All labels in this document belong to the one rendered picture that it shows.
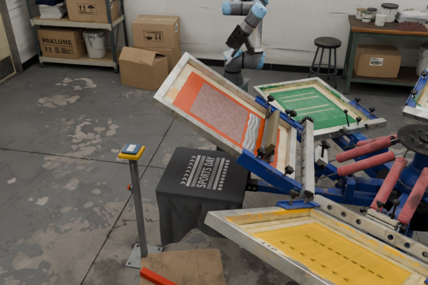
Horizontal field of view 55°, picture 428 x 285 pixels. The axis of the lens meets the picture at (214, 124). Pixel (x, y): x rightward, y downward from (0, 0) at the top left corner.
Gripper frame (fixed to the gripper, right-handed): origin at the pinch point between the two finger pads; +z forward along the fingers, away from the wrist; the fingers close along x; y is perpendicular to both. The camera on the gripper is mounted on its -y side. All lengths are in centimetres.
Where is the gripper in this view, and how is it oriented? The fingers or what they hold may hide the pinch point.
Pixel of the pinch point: (228, 60)
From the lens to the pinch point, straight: 234.5
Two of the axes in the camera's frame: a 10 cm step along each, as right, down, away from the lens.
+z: -5.2, 6.8, 5.2
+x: -1.9, 5.0, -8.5
